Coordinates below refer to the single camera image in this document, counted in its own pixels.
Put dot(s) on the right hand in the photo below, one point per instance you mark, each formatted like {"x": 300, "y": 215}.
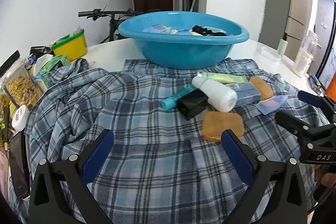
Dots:
{"x": 325, "y": 175}

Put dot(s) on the grey beige refrigerator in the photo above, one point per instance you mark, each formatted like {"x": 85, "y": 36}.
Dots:
{"x": 287, "y": 20}

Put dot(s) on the clear plastic bottle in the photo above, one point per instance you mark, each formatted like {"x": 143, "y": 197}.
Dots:
{"x": 305, "y": 54}

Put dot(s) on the white cylindrical bottle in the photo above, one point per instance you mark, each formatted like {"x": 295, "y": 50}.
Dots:
{"x": 221, "y": 97}

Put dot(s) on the blue rectangular box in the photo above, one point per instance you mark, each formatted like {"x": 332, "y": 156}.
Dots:
{"x": 246, "y": 92}

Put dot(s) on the blue sachet packet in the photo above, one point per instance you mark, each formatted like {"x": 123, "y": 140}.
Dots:
{"x": 271, "y": 105}

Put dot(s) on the teal tube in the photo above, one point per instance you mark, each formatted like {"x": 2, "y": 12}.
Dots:
{"x": 171, "y": 102}

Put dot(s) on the light green tube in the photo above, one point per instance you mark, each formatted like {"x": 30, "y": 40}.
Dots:
{"x": 223, "y": 78}

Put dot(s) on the black smartphone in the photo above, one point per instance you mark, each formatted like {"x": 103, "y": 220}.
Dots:
{"x": 19, "y": 165}

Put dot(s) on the white round jar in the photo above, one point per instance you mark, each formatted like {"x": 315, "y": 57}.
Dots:
{"x": 20, "y": 118}

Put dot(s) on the black box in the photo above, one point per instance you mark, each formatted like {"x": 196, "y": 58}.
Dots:
{"x": 192, "y": 104}

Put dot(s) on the green floral tissue pack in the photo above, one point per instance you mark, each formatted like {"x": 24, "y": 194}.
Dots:
{"x": 43, "y": 68}

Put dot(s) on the black bicycle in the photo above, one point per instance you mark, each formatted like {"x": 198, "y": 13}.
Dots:
{"x": 115, "y": 19}

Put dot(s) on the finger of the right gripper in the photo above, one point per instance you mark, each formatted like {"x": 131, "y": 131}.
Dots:
{"x": 294, "y": 125}
{"x": 324, "y": 103}

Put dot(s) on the black plastic bag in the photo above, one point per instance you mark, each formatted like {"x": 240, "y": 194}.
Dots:
{"x": 39, "y": 51}

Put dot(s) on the blue plaid shirt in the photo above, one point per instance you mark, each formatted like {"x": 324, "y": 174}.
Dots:
{"x": 161, "y": 169}

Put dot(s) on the green spray bottle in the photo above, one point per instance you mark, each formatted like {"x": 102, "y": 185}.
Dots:
{"x": 283, "y": 43}

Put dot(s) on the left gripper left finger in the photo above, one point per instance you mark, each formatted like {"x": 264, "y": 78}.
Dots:
{"x": 47, "y": 200}

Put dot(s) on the yellow bin green rim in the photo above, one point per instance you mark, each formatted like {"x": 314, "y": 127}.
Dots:
{"x": 73, "y": 46}

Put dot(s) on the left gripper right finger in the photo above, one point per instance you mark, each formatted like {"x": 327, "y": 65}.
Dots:
{"x": 287, "y": 203}

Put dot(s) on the clear jar with snacks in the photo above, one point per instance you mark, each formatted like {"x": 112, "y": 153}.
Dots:
{"x": 17, "y": 83}

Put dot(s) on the clear plastic container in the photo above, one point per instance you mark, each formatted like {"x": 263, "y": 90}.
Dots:
{"x": 270, "y": 54}

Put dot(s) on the black hair scrunchie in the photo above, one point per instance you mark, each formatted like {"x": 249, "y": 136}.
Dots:
{"x": 208, "y": 31}

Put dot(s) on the small orange case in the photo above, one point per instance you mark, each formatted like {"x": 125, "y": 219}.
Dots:
{"x": 265, "y": 91}

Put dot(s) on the blue plastic basin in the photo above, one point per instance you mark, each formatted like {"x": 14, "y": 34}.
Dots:
{"x": 183, "y": 51}

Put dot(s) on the orange soap case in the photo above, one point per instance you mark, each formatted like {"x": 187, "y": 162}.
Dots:
{"x": 214, "y": 123}

